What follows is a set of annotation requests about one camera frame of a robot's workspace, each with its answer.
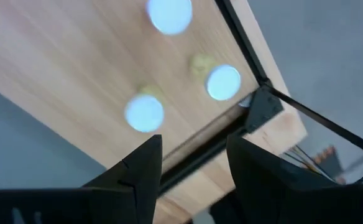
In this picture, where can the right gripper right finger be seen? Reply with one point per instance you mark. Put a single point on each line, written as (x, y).
(278, 193)

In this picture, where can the black mat with orange stripes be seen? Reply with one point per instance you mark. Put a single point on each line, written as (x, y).
(330, 161)

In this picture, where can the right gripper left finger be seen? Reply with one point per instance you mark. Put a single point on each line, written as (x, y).
(138, 186)

